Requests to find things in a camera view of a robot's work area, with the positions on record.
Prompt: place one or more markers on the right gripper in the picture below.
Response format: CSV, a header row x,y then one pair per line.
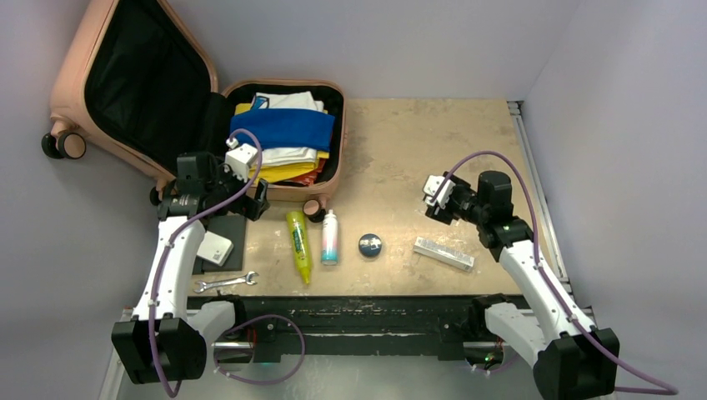
x,y
440,214

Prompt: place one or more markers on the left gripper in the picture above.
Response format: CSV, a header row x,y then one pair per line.
x,y
250,207

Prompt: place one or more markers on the yellow cloth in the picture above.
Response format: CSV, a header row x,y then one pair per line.
x,y
285,172

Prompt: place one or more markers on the silver toothpaste box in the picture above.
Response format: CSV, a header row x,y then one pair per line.
x,y
446,255

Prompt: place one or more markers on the red white patterned cloth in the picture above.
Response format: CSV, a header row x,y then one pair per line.
x,y
307,179

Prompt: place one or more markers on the white teal spray bottle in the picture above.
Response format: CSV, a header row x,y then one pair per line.
x,y
329,254

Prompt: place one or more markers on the dark round tin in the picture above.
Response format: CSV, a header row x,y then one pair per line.
x,y
370,245

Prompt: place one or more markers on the blue cloth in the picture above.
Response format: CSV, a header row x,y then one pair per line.
x,y
287,127

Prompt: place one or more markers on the white shirt blue print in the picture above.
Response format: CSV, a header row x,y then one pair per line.
x,y
280,156

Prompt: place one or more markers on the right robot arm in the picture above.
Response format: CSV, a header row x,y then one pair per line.
x,y
568,354

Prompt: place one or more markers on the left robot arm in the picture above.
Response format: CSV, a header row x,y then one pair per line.
x,y
160,342

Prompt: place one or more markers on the black flat notebook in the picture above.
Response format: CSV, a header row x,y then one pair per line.
x,y
232,227

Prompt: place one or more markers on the yellow green tube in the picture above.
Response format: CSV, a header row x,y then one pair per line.
x,y
299,238

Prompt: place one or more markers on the white square device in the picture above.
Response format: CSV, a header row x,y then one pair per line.
x,y
214,249

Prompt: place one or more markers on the silver wrench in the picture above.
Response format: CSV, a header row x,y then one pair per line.
x,y
248,279

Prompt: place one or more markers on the pink open suitcase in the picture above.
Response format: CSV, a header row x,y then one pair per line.
x,y
136,83

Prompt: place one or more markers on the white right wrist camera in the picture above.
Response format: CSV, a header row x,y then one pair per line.
x,y
437,190

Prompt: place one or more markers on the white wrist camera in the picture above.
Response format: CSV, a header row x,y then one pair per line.
x,y
241,158
437,190

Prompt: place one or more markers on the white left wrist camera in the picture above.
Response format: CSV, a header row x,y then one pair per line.
x,y
241,158

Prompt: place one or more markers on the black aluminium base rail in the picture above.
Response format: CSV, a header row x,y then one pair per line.
x,y
438,326

